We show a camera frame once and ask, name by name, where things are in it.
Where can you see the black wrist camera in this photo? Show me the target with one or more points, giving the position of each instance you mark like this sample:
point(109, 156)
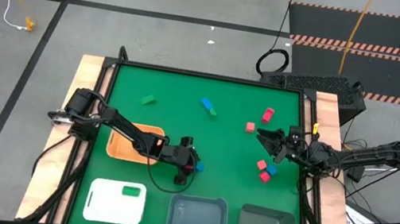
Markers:
point(187, 141)
point(294, 133)

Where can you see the red cube block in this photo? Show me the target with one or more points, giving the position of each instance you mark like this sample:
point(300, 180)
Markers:
point(261, 164)
point(264, 177)
point(250, 127)

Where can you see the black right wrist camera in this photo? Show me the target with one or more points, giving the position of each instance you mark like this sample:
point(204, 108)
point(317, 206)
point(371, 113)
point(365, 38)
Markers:
point(294, 133)

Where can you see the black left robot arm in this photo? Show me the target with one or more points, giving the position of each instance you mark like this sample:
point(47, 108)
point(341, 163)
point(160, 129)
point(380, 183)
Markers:
point(121, 124)

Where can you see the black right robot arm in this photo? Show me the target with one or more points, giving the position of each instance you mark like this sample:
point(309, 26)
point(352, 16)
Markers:
point(378, 154)

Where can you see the black hazard-striped floor mat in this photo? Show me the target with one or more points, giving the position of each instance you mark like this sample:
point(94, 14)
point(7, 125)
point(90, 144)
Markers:
point(397, 34)

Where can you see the white floor scrap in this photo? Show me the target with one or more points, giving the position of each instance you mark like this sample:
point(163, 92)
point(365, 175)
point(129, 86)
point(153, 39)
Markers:
point(287, 44)
point(211, 42)
point(212, 28)

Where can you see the green wedge block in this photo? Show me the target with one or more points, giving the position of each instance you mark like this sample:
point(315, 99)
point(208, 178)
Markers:
point(148, 100)

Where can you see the green rectangular block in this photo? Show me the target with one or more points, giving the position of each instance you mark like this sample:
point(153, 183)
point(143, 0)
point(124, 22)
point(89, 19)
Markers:
point(131, 191)

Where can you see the blue rectangular block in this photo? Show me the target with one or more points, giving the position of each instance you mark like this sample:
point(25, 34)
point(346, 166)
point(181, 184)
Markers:
point(206, 103)

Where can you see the green table mat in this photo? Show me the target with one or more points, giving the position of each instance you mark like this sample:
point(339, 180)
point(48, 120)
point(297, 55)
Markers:
point(226, 152)

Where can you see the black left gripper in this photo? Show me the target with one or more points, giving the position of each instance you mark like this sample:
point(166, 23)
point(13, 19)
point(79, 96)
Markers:
point(177, 156)

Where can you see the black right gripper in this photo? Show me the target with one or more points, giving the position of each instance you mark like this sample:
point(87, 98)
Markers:
point(298, 151)

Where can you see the black power adapter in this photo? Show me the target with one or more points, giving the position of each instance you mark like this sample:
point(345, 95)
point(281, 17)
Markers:
point(355, 173)

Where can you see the long red block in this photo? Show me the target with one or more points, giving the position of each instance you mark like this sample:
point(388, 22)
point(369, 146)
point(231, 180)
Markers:
point(268, 115)

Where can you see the white plastic tray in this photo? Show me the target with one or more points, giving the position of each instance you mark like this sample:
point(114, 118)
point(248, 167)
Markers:
point(108, 206)

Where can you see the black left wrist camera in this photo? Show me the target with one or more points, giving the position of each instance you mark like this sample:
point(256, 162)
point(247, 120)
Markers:
point(187, 141)

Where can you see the yellow tag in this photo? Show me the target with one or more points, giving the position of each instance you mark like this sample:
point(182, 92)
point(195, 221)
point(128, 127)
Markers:
point(315, 127)

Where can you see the small green block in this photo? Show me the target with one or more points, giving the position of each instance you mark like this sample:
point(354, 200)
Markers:
point(213, 112)

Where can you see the blue cube block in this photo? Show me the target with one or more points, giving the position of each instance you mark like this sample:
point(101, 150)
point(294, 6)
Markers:
point(200, 167)
point(272, 170)

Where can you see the black perforated computer tower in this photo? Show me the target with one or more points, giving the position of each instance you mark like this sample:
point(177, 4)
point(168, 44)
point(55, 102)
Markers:
point(321, 85)

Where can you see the blue-grey plastic bin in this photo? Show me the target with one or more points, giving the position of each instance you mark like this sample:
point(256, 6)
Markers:
point(197, 217)

